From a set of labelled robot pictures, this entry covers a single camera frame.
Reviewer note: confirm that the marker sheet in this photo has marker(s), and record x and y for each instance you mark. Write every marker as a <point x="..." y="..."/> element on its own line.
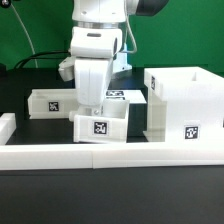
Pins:
<point x="133" y="96"/>

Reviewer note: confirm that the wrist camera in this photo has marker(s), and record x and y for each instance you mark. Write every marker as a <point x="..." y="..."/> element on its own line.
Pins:
<point x="66" y="68"/>

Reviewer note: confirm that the white U-shaped fence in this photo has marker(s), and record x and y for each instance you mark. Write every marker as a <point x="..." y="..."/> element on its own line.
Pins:
<point x="96" y="156"/>

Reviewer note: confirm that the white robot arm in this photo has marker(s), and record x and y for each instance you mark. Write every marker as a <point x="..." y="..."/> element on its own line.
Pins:
<point x="101" y="31"/>

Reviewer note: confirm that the white front drawer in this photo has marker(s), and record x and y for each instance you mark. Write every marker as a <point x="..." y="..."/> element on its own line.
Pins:
<point x="109" y="127"/>

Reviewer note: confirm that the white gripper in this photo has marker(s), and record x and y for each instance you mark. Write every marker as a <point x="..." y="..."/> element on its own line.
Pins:
<point x="92" y="78"/>

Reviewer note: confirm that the white drawer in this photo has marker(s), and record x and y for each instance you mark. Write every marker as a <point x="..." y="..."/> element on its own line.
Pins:
<point x="109" y="127"/>
<point x="52" y="103"/>

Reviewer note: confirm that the white drawer cabinet box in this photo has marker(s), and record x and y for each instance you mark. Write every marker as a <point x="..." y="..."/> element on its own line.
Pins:
<point x="185" y="104"/>

